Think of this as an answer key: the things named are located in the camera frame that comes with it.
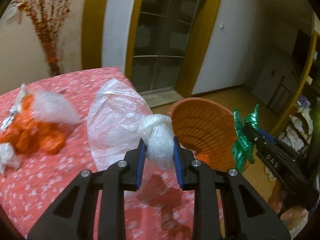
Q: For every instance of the wooden chair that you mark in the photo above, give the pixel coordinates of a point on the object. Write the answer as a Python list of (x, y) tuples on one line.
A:
[(280, 97)]

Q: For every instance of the glass sliding door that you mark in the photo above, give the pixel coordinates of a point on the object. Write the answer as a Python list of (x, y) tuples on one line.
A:
[(162, 37)]

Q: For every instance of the red floral tablecloth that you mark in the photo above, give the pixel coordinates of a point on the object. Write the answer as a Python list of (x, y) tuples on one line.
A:
[(159, 210)]

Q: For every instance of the person's right hand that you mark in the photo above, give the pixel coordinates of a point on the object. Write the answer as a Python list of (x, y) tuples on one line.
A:
[(282, 204)]

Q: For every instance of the red berry branch vase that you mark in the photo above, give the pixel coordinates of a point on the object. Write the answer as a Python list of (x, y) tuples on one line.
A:
[(47, 17)]

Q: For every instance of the green plastic bag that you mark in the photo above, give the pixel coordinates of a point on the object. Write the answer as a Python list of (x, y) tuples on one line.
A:
[(242, 150)]

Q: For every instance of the cluttered metal storage rack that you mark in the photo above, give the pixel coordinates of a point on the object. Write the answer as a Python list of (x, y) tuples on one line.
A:
[(299, 126)]

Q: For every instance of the clear plastic bag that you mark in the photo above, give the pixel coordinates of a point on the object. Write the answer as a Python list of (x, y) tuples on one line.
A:
[(53, 107), (118, 119)]

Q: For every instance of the white wall switch plate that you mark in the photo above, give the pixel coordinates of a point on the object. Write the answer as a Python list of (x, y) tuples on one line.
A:
[(16, 11)]

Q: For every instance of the white slippers on floor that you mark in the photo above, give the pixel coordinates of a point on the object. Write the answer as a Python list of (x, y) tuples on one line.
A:
[(270, 175)]

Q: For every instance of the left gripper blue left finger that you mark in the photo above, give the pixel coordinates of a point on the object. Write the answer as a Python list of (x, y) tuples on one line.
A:
[(72, 214)]

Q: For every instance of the white paper bag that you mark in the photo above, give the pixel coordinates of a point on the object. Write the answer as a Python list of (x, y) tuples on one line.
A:
[(22, 93)]

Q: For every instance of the white paw print bag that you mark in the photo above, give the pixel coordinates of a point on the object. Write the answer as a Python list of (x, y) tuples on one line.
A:
[(8, 120)]

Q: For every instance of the orange lined waste basket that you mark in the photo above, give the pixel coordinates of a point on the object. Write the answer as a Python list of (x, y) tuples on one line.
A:
[(207, 128)]

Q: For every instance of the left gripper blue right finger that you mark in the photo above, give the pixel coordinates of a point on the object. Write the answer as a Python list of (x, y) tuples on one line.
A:
[(226, 205)]

